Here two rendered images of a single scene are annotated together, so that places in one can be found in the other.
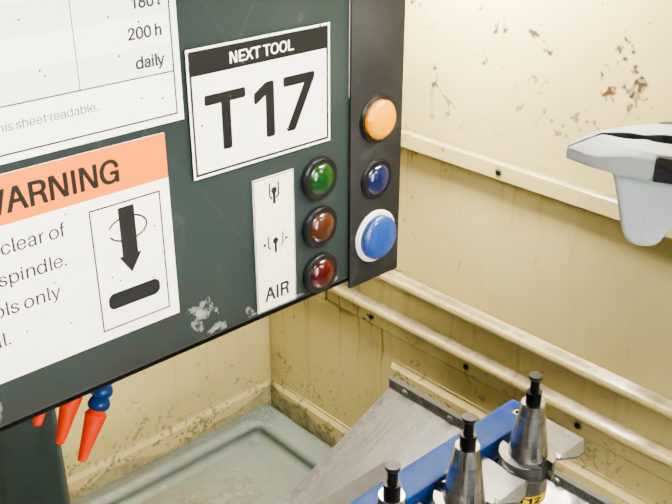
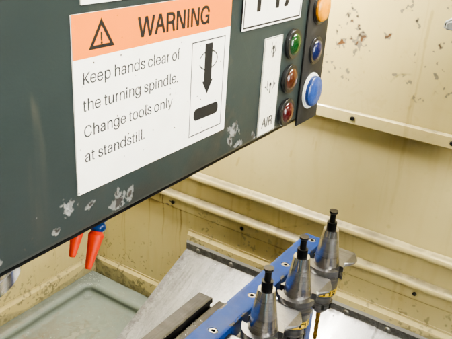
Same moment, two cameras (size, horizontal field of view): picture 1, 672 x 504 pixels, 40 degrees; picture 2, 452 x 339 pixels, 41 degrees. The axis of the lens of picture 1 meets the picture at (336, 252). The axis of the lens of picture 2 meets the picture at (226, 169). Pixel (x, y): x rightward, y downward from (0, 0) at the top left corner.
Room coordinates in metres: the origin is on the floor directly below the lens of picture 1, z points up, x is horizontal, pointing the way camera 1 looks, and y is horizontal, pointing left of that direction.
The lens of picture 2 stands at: (0.02, 0.20, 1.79)
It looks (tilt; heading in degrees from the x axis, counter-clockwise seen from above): 24 degrees down; 345
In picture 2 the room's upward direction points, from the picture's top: 4 degrees clockwise
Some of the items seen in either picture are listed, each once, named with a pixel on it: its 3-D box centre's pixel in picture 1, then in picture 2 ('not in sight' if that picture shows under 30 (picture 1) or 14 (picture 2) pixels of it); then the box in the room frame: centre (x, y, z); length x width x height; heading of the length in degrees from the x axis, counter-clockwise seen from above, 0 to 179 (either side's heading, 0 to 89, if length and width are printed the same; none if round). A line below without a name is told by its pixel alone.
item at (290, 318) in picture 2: not in sight; (280, 315); (0.72, -0.09, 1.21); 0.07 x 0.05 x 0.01; 43
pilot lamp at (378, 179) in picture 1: (377, 179); (316, 50); (0.55, -0.03, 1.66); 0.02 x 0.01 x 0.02; 133
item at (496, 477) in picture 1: (495, 483); (311, 282); (0.79, -0.17, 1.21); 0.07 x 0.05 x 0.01; 43
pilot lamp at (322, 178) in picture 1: (321, 178); (294, 44); (0.52, 0.01, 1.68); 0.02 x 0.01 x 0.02; 133
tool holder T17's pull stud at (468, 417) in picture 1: (468, 431); (303, 246); (0.76, -0.13, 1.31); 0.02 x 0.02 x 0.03
